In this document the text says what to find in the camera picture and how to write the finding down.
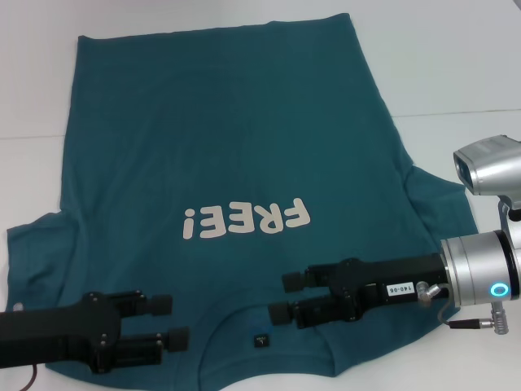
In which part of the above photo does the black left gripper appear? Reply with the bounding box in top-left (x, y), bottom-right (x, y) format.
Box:
top-left (0, 288), bottom-right (191, 375)

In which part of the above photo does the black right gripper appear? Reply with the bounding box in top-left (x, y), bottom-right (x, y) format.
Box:
top-left (268, 252), bottom-right (448, 330)

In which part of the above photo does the teal t-shirt with FREE print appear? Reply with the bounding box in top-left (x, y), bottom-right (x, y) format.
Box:
top-left (6, 13), bottom-right (480, 380)

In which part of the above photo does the red cable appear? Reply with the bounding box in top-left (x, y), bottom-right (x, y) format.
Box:
top-left (23, 352), bottom-right (42, 391)

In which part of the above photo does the grey right gripper cable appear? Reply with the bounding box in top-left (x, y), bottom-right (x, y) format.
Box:
top-left (414, 280), bottom-right (510, 336)

